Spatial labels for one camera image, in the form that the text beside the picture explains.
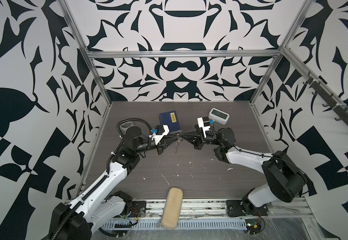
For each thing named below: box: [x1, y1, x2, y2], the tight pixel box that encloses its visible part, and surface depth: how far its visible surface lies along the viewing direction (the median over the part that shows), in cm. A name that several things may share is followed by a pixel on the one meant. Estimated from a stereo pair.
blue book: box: [159, 110, 181, 133], surface depth 110 cm
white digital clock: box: [208, 107, 230, 125], surface depth 110 cm
